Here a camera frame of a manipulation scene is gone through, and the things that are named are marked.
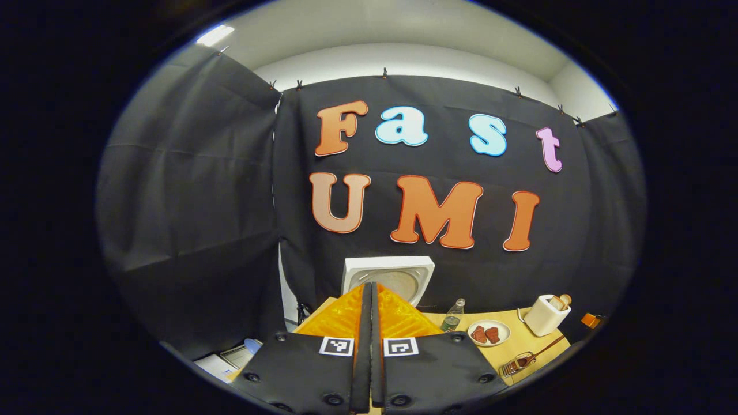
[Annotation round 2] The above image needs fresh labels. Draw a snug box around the wooden spoon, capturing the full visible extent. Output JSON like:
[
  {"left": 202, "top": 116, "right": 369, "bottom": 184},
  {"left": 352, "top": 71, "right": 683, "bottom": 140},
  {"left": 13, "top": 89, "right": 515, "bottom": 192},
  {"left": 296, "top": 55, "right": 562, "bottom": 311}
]
[{"left": 507, "top": 335, "right": 567, "bottom": 372}]

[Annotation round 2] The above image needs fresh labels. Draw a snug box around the white round plate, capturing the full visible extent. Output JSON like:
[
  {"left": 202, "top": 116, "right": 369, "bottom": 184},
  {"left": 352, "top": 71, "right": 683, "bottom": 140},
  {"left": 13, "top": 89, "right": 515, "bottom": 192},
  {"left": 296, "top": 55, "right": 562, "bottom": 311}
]
[{"left": 467, "top": 320, "right": 511, "bottom": 347}]

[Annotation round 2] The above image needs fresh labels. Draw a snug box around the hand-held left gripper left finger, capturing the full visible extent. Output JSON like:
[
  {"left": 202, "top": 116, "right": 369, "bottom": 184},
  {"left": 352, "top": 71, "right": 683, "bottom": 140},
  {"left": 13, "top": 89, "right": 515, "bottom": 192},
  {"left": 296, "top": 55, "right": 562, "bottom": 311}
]
[{"left": 231, "top": 281, "right": 372, "bottom": 414}]

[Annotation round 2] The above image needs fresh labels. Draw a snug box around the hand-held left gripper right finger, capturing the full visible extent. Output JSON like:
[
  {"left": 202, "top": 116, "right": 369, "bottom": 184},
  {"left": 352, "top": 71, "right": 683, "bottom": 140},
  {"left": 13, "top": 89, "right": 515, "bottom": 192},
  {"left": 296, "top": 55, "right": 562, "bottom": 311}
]
[{"left": 372, "top": 281, "right": 508, "bottom": 410}]

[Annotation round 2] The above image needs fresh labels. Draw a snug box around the white rice cooker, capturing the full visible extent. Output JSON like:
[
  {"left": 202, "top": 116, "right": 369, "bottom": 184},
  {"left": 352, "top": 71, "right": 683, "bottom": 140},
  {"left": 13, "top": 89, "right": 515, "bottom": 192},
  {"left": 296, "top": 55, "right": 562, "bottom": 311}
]
[{"left": 341, "top": 256, "right": 436, "bottom": 307}]

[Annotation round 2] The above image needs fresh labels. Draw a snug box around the white flat box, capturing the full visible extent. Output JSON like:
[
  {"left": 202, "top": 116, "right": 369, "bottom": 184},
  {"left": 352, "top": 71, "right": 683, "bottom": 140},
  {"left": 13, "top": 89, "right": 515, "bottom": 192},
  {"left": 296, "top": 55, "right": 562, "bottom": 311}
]
[{"left": 193, "top": 345, "right": 254, "bottom": 382}]

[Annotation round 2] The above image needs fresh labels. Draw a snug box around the wire chopstick holder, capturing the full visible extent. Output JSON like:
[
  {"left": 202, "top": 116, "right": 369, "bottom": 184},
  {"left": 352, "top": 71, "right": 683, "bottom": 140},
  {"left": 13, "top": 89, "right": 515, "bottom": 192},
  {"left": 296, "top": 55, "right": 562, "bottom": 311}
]
[{"left": 499, "top": 352, "right": 537, "bottom": 379}]

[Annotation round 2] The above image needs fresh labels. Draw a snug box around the cream toaster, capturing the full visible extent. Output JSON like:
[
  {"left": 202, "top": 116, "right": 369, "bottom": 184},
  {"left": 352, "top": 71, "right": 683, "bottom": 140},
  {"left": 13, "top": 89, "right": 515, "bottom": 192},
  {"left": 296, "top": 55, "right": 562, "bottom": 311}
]
[{"left": 524, "top": 294, "right": 571, "bottom": 337}]

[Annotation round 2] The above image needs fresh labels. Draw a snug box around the clear plastic bottle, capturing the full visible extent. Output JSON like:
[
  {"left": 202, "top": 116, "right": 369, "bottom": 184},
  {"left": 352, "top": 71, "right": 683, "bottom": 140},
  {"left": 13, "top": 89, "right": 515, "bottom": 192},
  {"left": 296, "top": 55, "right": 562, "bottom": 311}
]
[{"left": 441, "top": 298, "right": 465, "bottom": 333}]

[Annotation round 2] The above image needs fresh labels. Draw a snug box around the ceiling light strip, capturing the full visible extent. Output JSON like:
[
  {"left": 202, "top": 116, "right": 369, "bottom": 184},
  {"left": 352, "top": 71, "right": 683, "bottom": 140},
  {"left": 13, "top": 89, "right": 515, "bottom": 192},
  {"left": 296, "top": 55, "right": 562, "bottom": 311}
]
[{"left": 196, "top": 24, "right": 235, "bottom": 47}]

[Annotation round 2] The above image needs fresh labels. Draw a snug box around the black backdrop cloth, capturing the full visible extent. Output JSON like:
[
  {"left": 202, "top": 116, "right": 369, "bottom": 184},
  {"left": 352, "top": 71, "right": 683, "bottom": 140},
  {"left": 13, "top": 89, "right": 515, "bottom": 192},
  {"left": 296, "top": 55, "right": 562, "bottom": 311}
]
[{"left": 95, "top": 43, "right": 646, "bottom": 361}]

